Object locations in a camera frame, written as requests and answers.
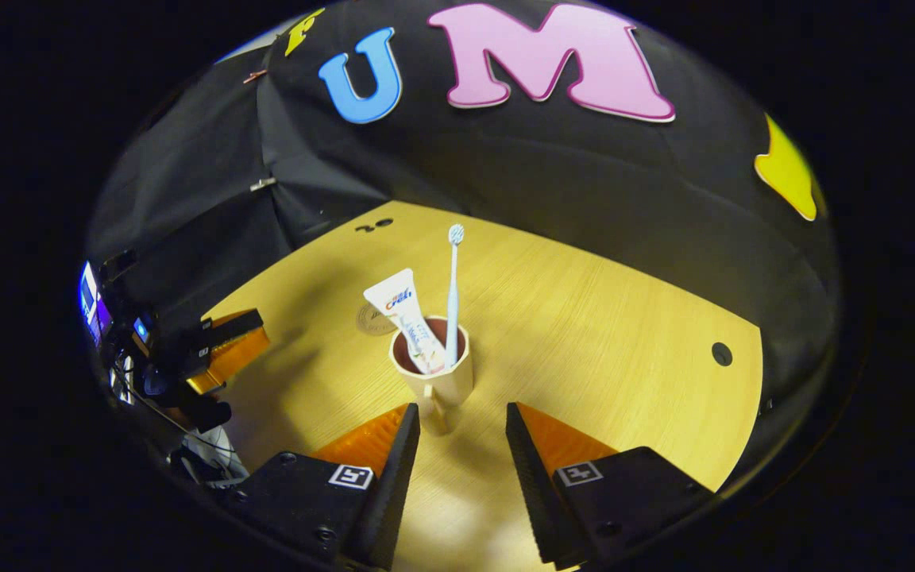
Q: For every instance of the black backdrop cloth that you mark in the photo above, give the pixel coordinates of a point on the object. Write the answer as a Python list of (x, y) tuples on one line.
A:
[(545, 175)]

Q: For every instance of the red backdrop clip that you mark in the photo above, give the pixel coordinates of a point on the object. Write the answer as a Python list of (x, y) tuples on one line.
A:
[(254, 76)]

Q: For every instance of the silver backdrop clip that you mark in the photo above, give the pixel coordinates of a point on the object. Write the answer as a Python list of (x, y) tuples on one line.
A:
[(262, 184)]

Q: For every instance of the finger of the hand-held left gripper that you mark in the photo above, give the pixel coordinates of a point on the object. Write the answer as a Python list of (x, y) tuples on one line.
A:
[(235, 361), (231, 330)]

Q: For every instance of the white toothpaste tube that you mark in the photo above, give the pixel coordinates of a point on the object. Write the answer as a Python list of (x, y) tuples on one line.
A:
[(398, 302)]

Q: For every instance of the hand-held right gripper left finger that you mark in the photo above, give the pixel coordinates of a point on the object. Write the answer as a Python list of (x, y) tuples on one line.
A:
[(394, 485)]

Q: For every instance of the wooden desktop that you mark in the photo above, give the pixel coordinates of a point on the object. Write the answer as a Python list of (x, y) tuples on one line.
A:
[(584, 357)]

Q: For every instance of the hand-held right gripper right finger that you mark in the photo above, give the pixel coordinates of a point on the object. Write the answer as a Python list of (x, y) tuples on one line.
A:
[(529, 485)]

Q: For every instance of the light blue toothbrush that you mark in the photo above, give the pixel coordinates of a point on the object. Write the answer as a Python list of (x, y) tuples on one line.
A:
[(453, 302)]

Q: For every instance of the beige cup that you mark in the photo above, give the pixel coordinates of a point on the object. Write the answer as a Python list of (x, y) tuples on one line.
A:
[(445, 389)]

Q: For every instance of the round brown coaster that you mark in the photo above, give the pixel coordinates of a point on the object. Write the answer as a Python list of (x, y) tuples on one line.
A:
[(368, 322)]

